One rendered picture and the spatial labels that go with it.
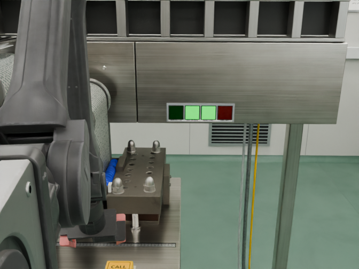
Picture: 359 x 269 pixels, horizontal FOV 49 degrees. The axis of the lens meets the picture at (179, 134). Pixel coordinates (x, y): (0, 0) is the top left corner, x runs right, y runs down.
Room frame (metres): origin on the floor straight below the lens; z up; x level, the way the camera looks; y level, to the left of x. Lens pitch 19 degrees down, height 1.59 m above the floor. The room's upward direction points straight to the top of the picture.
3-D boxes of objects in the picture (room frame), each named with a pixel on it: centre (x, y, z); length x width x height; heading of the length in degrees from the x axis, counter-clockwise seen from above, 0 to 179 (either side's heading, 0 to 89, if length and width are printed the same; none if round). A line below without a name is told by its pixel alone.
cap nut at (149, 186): (1.08, 0.09, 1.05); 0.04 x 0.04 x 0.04
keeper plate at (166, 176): (1.26, 0.04, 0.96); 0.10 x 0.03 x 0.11; 0
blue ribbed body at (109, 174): (1.20, 0.23, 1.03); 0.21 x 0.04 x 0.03; 0
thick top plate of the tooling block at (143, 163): (1.24, 0.13, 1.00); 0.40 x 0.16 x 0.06; 0
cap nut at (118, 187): (1.07, 0.19, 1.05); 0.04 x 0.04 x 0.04
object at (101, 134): (1.20, 0.25, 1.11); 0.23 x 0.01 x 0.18; 0
